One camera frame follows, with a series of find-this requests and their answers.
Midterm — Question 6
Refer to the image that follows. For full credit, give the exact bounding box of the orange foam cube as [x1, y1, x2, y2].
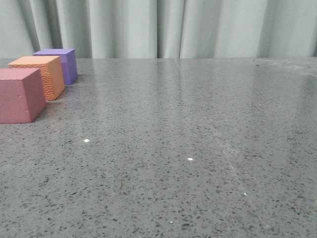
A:
[8, 56, 65, 101]

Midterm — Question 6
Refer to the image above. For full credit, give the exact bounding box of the purple foam cube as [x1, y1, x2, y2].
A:
[33, 49, 78, 85]

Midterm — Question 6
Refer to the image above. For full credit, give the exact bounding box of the grey-green curtain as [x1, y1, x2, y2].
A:
[0, 0, 317, 59]

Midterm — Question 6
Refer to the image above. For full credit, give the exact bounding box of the pink foam cube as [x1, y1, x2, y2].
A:
[0, 68, 47, 124]

